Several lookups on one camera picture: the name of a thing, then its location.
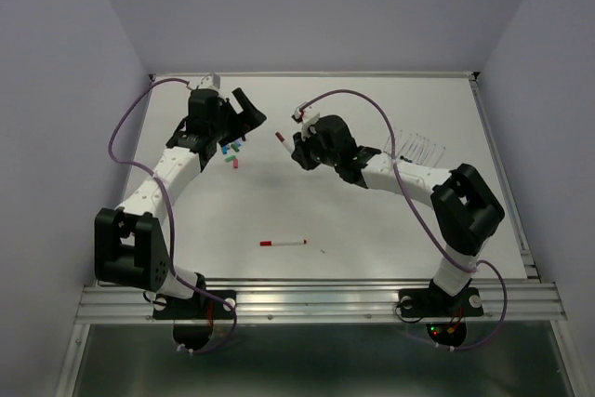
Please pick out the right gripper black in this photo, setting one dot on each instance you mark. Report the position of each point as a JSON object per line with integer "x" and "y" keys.
{"x": 299, "y": 144}

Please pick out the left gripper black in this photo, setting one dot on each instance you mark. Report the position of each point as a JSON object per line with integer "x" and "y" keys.
{"x": 249, "y": 117}

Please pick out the maroon capped pen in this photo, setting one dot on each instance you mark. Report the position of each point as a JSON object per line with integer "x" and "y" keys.
{"x": 288, "y": 145}

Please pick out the pink capped pen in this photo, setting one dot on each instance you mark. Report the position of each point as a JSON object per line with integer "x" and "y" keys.
{"x": 392, "y": 143}

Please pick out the red capped pen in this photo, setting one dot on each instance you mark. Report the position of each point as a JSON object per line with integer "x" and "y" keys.
{"x": 273, "y": 243}

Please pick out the dark green pen body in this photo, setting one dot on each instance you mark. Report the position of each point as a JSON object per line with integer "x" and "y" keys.
{"x": 420, "y": 149}

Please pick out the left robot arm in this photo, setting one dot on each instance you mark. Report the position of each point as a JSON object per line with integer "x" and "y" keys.
{"x": 130, "y": 248}

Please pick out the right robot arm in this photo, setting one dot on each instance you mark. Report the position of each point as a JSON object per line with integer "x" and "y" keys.
{"x": 466, "y": 210}

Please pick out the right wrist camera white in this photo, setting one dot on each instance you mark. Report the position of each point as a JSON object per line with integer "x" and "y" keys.
{"x": 307, "y": 118}

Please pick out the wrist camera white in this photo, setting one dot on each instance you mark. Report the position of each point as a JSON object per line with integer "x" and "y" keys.
{"x": 307, "y": 118}
{"x": 210, "y": 81}

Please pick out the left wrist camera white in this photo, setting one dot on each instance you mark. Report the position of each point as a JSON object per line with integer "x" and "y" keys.
{"x": 210, "y": 81}

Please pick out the aluminium frame rail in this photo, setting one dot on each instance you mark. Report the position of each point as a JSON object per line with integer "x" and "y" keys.
{"x": 311, "y": 302}

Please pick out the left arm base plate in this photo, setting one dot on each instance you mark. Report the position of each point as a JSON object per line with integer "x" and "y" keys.
{"x": 199, "y": 325}

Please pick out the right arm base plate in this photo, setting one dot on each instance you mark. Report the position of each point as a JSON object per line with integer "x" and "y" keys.
{"x": 444, "y": 316}

